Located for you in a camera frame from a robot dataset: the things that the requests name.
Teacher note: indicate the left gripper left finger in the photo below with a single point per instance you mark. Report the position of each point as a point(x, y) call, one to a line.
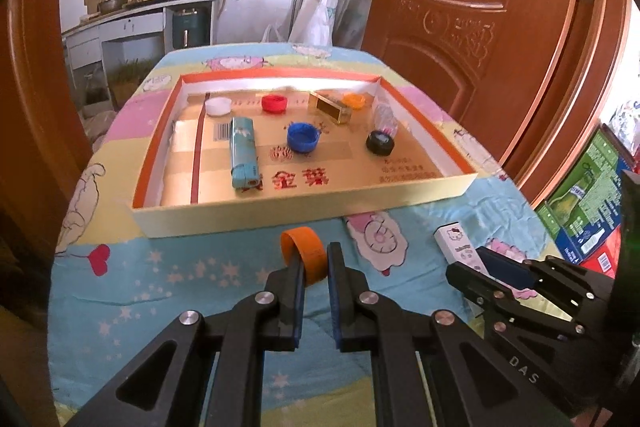
point(205, 371)

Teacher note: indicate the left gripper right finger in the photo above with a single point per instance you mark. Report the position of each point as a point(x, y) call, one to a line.
point(428, 370)

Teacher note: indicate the white Hello Kitty box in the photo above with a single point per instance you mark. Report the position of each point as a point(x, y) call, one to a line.
point(456, 247)

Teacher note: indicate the dark orange bottle cap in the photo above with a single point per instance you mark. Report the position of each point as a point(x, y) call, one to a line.
point(306, 244)

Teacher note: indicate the teal patterned long box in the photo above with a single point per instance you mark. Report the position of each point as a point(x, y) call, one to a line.
point(244, 167)

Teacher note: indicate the black round cap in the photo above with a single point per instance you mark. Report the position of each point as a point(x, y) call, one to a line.
point(380, 143)

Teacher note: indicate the blue bottle cap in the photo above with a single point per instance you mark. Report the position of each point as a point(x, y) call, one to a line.
point(302, 138)

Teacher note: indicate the white bottle cap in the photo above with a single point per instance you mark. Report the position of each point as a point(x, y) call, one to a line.
point(219, 106)

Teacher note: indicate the red bottle cap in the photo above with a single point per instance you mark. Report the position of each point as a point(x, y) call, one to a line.
point(274, 103)

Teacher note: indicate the light orange bottle cap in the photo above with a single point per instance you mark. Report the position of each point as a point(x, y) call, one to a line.
point(355, 101)

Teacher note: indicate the gold YSL box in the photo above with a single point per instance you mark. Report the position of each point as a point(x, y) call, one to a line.
point(336, 110)

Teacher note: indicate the green beer carton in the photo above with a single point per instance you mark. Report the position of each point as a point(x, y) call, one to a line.
point(583, 212)

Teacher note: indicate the colourful cartoon tablecloth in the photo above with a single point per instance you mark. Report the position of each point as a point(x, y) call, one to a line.
point(113, 290)

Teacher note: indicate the shallow orange-rimmed box tray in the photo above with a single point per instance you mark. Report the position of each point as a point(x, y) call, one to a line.
point(184, 186)

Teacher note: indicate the brown wooden door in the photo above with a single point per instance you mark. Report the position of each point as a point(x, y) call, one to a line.
point(486, 62)

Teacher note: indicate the green air fryer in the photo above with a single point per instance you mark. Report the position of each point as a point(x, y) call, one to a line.
point(190, 28)

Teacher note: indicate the white kitchen cabinet counter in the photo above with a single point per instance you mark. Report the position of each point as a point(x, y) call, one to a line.
point(108, 58)

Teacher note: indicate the white woven sack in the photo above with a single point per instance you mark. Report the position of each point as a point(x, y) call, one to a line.
point(314, 23)

